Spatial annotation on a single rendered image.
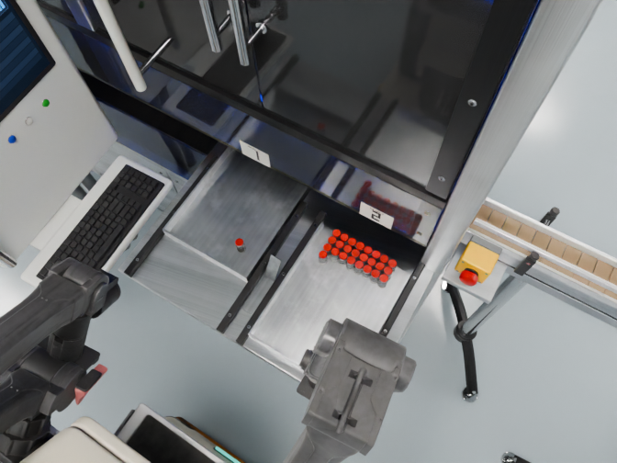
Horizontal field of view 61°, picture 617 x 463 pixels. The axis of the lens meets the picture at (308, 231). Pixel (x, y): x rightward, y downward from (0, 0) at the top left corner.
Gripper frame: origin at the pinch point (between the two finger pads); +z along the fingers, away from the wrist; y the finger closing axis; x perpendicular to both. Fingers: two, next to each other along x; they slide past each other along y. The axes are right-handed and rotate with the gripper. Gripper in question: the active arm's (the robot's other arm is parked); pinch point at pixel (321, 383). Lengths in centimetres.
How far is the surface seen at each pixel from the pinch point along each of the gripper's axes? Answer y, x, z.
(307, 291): 17.5, 14.5, 2.5
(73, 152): 18, 90, -1
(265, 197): 34, 38, 3
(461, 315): 58, -28, 78
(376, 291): 26.3, -0.4, 2.6
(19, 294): -24, 136, 90
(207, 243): 15.4, 43.3, 2.6
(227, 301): 5.2, 30.2, 2.6
